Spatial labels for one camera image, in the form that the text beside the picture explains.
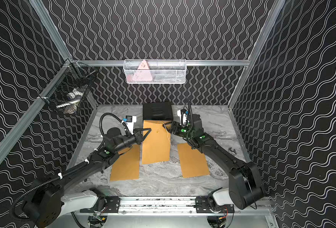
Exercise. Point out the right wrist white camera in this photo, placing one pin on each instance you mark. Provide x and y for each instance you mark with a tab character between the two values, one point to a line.
183	116

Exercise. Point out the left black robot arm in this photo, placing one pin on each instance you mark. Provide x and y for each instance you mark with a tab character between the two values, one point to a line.
42	203

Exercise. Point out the black wire mesh basket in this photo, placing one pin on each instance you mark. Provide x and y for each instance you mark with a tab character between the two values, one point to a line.
78	76

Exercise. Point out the white wire mesh basket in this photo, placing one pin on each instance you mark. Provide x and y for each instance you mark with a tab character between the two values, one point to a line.
164	71

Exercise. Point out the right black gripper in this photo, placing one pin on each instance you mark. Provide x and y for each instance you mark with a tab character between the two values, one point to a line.
172	125

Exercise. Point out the orange handled adjustable wrench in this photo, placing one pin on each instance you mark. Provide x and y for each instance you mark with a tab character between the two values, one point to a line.
232	151

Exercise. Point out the silver object in black basket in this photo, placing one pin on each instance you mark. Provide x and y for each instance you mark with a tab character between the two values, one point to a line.
71	105

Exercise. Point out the brown file bag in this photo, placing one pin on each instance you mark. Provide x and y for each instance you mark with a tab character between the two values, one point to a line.
127	165
156	146
192	162

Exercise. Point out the black plastic tool case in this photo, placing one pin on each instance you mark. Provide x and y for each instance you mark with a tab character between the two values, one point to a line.
159	111

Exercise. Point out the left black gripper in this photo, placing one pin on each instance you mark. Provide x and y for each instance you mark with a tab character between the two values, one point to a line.
136	136

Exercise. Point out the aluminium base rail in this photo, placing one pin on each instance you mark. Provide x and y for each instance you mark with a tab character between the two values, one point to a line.
157	206

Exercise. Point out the pink triangular sheet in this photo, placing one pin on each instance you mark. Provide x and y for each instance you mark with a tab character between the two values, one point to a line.
142	74

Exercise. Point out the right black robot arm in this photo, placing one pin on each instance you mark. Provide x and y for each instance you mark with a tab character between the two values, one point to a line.
245	184

